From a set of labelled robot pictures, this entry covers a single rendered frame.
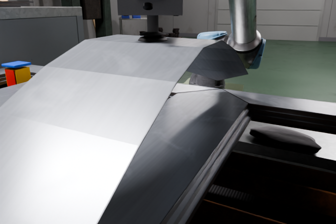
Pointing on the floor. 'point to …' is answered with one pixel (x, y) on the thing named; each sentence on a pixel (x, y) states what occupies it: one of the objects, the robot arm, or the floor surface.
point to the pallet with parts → (168, 33)
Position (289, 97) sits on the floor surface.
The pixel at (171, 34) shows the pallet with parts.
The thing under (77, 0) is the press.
